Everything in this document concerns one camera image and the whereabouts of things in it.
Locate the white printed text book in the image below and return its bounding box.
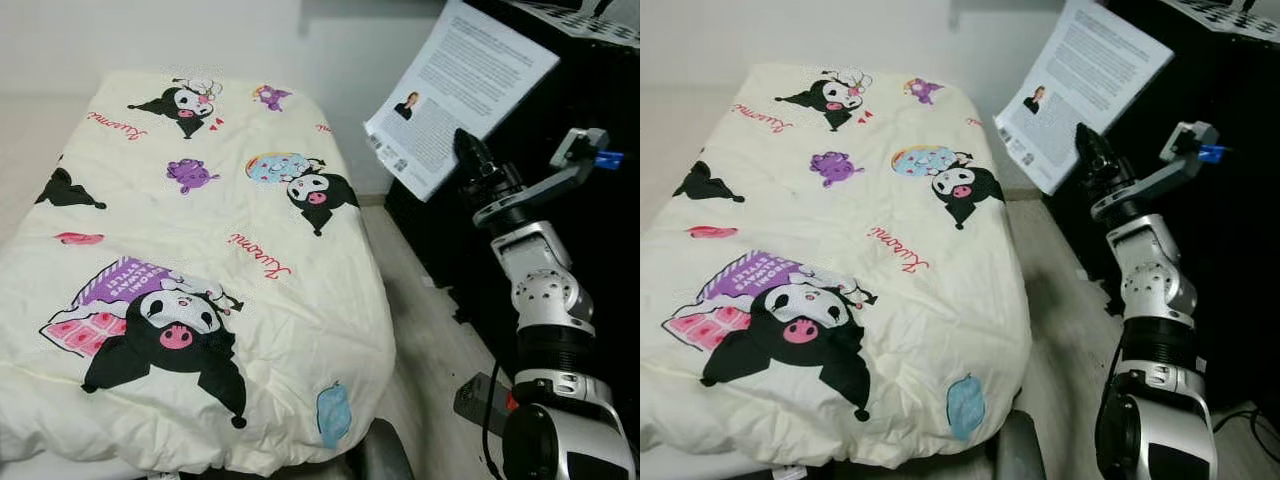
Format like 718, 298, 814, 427
363, 0, 561, 203
993, 0, 1174, 196

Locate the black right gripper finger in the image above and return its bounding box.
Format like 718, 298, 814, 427
1075, 122, 1118, 174
455, 128, 494, 177

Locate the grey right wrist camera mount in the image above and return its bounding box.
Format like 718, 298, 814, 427
473, 127, 611, 229
1090, 121, 1223, 223

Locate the black white checkered board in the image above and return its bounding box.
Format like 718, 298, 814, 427
500, 0, 641, 49
1160, 0, 1280, 41

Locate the black cabinet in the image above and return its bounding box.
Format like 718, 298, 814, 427
385, 0, 641, 421
1045, 0, 1280, 411

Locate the cream cartoon print duvet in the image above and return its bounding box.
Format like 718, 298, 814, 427
640, 63, 1033, 469
0, 70, 398, 476

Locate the grey power strip red switch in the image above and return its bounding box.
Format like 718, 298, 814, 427
455, 373, 521, 436

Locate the black floor cable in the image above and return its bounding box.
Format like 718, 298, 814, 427
1213, 405, 1280, 463

